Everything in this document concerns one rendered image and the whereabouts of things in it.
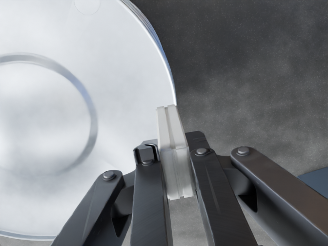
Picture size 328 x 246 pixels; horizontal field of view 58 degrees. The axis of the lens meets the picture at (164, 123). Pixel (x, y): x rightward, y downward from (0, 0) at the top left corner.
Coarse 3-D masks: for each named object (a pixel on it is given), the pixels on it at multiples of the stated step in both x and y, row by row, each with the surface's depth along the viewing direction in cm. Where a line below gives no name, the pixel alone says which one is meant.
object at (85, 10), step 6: (78, 0) 26; (84, 0) 26; (90, 0) 26; (96, 0) 26; (78, 6) 26; (84, 6) 26; (90, 6) 26; (96, 6) 26; (84, 12) 26; (90, 12) 26
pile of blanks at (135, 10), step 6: (126, 0) 35; (132, 6) 31; (138, 12) 35; (144, 18) 42; (144, 24) 28; (150, 24) 44; (150, 30) 29; (156, 36) 43; (162, 48) 33; (168, 66) 30; (174, 84) 32
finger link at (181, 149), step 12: (168, 108) 20; (168, 120) 18; (180, 120) 18; (180, 132) 16; (180, 144) 15; (180, 156) 15; (180, 168) 15; (180, 180) 15; (192, 180) 15; (192, 192) 15
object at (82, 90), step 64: (0, 0) 25; (64, 0) 26; (0, 64) 27; (64, 64) 28; (128, 64) 28; (0, 128) 29; (64, 128) 29; (128, 128) 30; (0, 192) 32; (64, 192) 32
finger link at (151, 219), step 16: (144, 144) 14; (144, 160) 14; (160, 160) 14; (144, 176) 13; (160, 176) 13; (144, 192) 12; (160, 192) 12; (144, 208) 11; (160, 208) 11; (144, 224) 10; (160, 224) 10; (144, 240) 9; (160, 240) 9
